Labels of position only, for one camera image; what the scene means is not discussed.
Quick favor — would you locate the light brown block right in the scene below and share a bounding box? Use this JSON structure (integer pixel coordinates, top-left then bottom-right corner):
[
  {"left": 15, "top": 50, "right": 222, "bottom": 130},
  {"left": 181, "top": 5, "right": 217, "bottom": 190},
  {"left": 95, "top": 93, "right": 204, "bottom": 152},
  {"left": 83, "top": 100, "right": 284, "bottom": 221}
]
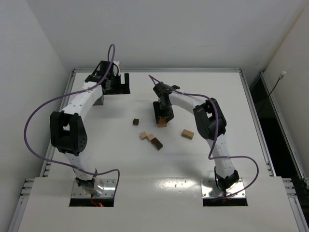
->
[{"left": 182, "top": 129, "right": 195, "bottom": 140}]

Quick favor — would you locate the pale wood cube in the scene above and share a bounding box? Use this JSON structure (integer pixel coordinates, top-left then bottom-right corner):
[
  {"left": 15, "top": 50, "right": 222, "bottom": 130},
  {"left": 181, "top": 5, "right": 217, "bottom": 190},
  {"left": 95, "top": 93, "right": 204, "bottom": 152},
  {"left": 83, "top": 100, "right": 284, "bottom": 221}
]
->
[{"left": 140, "top": 131, "right": 147, "bottom": 140}]

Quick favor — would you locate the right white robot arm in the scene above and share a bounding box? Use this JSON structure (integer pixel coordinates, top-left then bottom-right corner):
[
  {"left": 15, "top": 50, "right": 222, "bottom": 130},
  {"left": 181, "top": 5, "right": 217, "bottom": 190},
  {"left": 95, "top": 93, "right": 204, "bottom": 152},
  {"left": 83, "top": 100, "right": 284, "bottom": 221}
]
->
[{"left": 153, "top": 82, "right": 239, "bottom": 193}]

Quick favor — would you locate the smoky transparent plastic box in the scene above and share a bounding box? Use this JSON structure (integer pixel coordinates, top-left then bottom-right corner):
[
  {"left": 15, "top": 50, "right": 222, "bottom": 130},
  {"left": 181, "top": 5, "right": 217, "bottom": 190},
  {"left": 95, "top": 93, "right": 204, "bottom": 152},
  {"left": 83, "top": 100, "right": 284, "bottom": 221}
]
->
[{"left": 93, "top": 95, "right": 104, "bottom": 106}]

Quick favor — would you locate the small dark wood cube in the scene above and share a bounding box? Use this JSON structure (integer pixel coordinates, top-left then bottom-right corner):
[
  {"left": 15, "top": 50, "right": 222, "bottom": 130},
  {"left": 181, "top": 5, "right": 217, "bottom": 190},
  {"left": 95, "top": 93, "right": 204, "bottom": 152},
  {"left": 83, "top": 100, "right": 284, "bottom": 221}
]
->
[{"left": 132, "top": 118, "right": 140, "bottom": 126}]

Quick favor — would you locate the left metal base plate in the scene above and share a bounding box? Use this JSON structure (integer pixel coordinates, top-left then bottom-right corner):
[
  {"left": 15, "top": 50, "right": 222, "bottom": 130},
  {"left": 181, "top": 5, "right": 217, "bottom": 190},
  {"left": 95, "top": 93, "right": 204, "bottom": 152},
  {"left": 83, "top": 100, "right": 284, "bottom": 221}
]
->
[{"left": 71, "top": 178, "right": 116, "bottom": 199}]

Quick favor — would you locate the black wall cable with plug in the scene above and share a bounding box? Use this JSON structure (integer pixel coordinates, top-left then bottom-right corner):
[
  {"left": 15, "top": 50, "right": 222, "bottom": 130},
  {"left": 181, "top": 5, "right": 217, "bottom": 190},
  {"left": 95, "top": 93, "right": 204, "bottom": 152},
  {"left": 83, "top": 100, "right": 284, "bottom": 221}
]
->
[{"left": 258, "top": 71, "right": 287, "bottom": 114}]

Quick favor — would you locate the dark wood arch block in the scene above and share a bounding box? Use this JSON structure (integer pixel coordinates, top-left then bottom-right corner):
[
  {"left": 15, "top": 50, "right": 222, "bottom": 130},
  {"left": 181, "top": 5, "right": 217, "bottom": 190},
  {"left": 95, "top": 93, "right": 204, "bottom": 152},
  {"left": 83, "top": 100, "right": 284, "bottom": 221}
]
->
[{"left": 151, "top": 137, "right": 163, "bottom": 150}]

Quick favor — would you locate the light wood long block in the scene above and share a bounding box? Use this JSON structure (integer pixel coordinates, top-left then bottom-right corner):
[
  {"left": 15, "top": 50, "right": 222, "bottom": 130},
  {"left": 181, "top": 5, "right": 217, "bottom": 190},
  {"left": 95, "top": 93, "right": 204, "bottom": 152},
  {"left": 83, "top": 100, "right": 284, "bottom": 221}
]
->
[
  {"left": 157, "top": 118, "right": 162, "bottom": 128},
  {"left": 161, "top": 118, "right": 167, "bottom": 128}
]

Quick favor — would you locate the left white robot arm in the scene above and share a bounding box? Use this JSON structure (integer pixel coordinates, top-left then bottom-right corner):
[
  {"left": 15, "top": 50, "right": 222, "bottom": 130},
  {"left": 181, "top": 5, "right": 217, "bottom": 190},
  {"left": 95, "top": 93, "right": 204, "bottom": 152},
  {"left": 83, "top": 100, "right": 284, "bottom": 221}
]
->
[{"left": 50, "top": 61, "right": 130, "bottom": 195}]

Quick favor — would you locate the metal base plate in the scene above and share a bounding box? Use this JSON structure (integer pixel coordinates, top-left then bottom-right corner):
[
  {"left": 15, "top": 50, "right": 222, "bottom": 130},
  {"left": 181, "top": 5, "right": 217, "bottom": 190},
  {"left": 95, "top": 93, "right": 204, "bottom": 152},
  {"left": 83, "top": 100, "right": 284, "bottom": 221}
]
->
[
  {"left": 200, "top": 178, "right": 247, "bottom": 199},
  {"left": 71, "top": 178, "right": 116, "bottom": 199}
]

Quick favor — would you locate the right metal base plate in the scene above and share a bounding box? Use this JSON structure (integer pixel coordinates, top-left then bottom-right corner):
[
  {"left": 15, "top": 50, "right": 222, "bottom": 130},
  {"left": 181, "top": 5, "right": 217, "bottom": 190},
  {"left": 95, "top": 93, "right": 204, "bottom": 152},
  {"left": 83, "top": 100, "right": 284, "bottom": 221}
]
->
[{"left": 200, "top": 178, "right": 247, "bottom": 199}]

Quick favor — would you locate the tan wood cube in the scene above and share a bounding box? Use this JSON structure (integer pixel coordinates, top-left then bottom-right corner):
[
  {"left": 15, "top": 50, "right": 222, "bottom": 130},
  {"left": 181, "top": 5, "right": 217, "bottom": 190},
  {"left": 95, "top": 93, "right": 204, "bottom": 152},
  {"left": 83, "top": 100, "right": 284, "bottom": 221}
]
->
[{"left": 147, "top": 134, "right": 155, "bottom": 141}]

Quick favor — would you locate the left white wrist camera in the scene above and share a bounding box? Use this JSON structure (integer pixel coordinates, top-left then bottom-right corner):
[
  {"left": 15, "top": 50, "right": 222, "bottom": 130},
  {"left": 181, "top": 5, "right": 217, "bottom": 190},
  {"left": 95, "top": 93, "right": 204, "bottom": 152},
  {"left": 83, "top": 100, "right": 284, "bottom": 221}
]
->
[{"left": 113, "top": 61, "right": 120, "bottom": 73}]

